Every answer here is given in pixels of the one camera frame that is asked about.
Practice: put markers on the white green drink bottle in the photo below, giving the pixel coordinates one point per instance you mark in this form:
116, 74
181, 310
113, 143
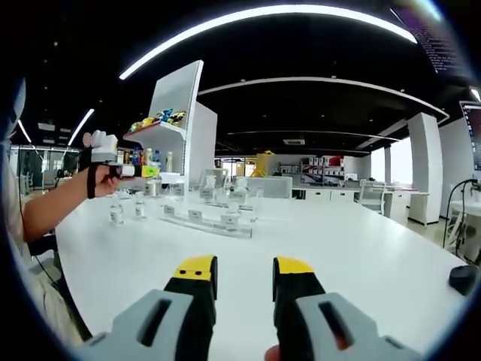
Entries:
149, 156

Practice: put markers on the black open box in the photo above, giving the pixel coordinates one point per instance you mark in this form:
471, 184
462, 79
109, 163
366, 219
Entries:
43, 244

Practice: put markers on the clear acrylic reagent rack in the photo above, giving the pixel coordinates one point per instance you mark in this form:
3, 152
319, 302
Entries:
210, 225

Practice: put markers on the black computer mouse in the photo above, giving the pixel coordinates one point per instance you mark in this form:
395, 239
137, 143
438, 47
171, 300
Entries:
464, 279

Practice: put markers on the person in beige shirt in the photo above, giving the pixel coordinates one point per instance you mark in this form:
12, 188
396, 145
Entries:
52, 308

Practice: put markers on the yellow frame structure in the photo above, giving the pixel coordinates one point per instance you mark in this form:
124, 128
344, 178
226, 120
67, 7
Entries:
263, 163

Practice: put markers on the ceiling air vent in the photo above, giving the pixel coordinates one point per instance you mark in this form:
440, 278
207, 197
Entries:
294, 142

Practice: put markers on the small blue drink bottle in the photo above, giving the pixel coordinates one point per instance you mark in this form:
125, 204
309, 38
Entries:
158, 158

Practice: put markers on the yellow green snack bag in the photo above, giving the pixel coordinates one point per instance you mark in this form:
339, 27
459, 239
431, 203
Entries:
137, 125

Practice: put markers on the blue snack bag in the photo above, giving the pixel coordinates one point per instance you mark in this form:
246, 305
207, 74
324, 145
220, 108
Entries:
165, 114

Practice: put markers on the tall blue drink bottle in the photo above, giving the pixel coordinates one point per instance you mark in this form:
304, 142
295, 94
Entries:
136, 156

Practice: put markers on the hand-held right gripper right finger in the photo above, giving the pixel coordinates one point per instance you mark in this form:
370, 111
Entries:
295, 301

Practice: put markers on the white beige drink bottle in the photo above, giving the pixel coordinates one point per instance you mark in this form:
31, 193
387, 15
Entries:
170, 162

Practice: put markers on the bright computer monitor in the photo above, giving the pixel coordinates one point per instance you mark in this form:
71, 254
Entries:
474, 128

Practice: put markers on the grey desk partition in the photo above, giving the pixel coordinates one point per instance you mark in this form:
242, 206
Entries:
270, 187

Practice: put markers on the black yellow snack bag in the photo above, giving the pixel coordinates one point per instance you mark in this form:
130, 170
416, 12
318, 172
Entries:
179, 117

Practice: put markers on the storage shelves with boxes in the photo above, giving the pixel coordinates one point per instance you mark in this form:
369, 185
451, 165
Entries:
323, 167

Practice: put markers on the white display shelf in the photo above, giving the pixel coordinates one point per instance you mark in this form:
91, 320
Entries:
176, 86

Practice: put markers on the person's right hand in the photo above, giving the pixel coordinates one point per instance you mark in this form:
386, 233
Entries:
272, 354

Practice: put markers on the person's left hand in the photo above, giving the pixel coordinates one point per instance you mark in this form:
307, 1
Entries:
103, 183

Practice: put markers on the straight ceiling light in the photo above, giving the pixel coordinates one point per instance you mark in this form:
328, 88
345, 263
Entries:
24, 131
80, 126

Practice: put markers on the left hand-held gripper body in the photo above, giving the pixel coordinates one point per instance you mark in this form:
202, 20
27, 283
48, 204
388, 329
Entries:
104, 146

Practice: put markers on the curved ceiling light strip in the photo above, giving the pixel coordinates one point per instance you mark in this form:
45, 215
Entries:
300, 9

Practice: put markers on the white office chair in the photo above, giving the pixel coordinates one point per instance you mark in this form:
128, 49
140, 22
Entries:
372, 196

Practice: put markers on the white worn chest device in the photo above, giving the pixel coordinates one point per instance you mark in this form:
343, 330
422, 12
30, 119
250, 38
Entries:
18, 101

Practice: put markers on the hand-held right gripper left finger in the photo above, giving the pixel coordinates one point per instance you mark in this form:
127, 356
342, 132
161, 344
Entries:
188, 304

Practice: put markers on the white office desk row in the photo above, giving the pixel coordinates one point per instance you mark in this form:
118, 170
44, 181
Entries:
338, 195

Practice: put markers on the dark text monitor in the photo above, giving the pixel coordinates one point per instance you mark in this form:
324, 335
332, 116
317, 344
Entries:
432, 41

